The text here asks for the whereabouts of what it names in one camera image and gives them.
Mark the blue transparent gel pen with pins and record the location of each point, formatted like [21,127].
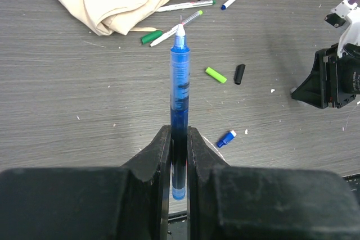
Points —
[180,59]

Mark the white marker dark green end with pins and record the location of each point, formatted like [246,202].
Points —
[186,5]

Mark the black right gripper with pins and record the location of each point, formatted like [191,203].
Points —
[334,79]

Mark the white marker lime end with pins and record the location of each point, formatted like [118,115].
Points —
[173,30]

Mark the black pen cap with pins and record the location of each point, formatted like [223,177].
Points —
[239,72]

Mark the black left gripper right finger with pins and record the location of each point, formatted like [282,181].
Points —
[229,202]

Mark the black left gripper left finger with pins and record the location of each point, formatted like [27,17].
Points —
[121,202]

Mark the small blue pen cap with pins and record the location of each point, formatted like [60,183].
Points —
[228,137]

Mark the lime green pen cap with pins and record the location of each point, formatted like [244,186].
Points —
[215,75]

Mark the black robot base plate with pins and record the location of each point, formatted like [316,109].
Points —
[177,222]

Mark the dark green pen cap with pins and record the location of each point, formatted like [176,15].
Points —
[148,38]

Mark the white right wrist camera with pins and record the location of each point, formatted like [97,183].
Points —
[345,16]

